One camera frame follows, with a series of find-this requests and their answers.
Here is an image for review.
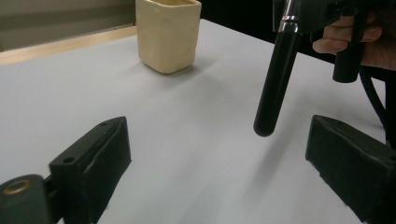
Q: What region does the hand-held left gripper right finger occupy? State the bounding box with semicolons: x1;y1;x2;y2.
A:
304;114;396;224

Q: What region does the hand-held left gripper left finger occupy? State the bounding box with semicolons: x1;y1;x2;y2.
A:
49;116;133;224

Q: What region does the large black makeup brush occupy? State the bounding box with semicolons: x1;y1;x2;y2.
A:
252;0;304;138

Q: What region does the cream square cup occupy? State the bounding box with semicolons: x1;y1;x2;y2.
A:
135;0;203;75

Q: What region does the black curtain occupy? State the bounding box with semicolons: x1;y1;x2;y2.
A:
199;0;396;83

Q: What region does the white table mat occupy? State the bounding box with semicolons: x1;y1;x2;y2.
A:
0;18;396;224

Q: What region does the right hand-held gripper cable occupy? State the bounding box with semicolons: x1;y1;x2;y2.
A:
359;64;396;147

